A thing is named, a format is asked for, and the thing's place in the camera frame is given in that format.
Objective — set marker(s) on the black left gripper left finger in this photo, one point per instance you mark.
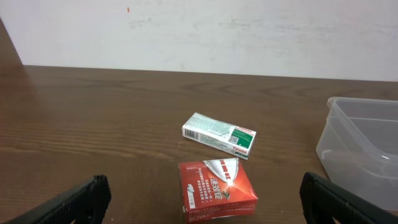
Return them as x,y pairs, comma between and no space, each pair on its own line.
86,203

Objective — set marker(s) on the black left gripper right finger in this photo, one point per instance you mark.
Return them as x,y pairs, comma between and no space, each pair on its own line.
326,203

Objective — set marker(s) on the clear plastic container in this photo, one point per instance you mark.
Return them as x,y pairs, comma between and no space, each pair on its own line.
358,148

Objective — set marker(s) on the white green medicine box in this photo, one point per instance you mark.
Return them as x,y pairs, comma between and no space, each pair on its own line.
225,137

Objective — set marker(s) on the red medicine box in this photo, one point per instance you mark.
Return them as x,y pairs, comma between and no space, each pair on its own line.
216,188

